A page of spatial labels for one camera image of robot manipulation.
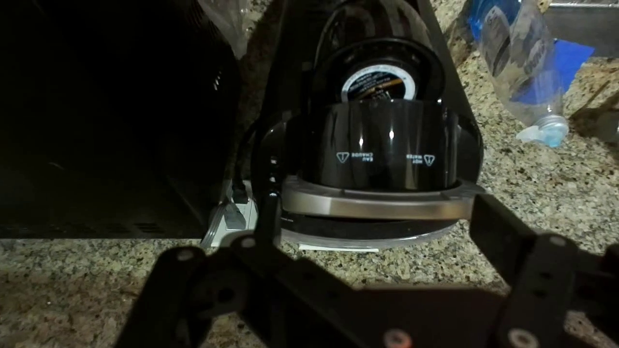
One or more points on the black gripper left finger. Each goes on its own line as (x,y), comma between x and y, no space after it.
(213,290)

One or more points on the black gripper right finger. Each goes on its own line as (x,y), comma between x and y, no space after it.
(553,290)

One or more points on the black pod coffee machine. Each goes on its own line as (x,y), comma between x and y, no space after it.
(379,141)

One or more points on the white plastic plug piece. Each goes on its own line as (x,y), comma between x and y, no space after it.
(228,222)

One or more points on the small pale blue cap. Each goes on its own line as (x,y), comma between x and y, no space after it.
(547,130)

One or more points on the black microwave oven body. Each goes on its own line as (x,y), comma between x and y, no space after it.
(108,116)

